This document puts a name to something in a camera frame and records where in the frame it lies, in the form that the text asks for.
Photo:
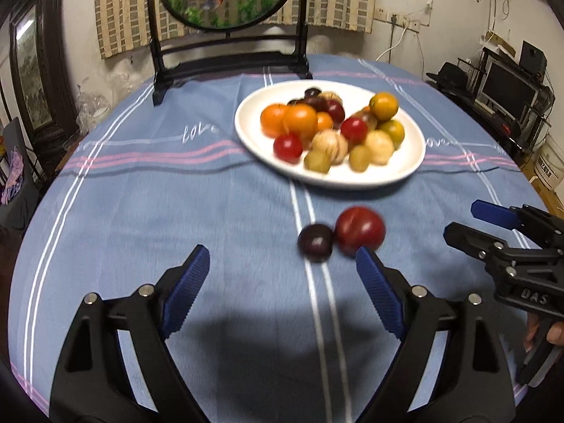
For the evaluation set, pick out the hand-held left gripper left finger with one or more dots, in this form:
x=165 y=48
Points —
x=187 y=291

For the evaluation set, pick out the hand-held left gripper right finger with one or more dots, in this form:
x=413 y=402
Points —
x=379 y=293

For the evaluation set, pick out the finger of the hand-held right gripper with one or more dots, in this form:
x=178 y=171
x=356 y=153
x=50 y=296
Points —
x=467 y=238
x=493 y=212

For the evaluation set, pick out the red plum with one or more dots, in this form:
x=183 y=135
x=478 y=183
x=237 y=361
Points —
x=335 y=111
x=360 y=230

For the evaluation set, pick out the dark purple plum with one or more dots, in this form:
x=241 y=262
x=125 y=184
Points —
x=317 y=103
x=315 y=242

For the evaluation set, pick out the white oval plate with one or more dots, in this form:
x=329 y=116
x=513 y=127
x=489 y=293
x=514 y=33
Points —
x=396 y=172

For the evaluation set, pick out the pale yellow passion fruit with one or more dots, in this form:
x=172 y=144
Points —
x=330 y=96
x=330 y=145
x=379 y=146

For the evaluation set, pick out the green-orange tangerine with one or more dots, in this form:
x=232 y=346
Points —
x=393 y=132

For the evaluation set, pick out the tan longan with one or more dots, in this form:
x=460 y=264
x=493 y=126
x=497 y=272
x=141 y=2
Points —
x=360 y=158
x=317 y=161

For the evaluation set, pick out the yellow-orange tangerine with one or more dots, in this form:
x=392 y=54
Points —
x=383 y=105

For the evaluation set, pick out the brown passion fruit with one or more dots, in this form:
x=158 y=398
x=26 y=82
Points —
x=368 y=118

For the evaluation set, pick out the red cherry tomato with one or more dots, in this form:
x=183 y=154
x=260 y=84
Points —
x=287 y=147
x=354 y=130

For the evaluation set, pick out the small orange tangerine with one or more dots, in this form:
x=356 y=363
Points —
x=325 y=122

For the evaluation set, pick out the large orange mandarin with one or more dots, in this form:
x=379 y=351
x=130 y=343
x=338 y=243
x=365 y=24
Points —
x=300 y=120

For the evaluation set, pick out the medium orange mandarin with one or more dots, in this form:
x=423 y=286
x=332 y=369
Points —
x=273 y=119

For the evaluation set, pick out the person's right hand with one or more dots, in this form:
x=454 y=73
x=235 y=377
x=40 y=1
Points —
x=557 y=334

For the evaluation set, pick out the cardboard box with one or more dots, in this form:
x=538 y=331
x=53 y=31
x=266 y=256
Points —
x=544 y=194

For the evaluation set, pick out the white bucket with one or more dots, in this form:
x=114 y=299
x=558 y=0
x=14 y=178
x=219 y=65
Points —
x=550 y=163

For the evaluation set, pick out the blue striped tablecloth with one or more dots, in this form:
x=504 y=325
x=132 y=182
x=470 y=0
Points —
x=176 y=207

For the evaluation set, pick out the computer monitor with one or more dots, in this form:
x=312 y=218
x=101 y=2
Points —
x=506 y=88

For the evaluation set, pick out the black hat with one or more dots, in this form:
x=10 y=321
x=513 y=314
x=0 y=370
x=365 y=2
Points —
x=449 y=75

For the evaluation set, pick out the black speaker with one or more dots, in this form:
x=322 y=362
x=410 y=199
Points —
x=533 y=57

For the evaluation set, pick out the clear plastic bags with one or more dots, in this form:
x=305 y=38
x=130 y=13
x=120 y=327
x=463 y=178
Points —
x=92 y=110

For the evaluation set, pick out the purple cloth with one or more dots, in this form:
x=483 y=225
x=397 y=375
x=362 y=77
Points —
x=13 y=176

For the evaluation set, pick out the checked beige curtain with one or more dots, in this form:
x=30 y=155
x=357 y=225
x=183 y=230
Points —
x=339 y=0

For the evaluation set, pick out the dark wooden framed painting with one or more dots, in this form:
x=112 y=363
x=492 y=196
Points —
x=31 y=66

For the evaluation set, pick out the white wall socket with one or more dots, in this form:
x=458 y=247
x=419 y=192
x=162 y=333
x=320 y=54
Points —
x=380 y=14

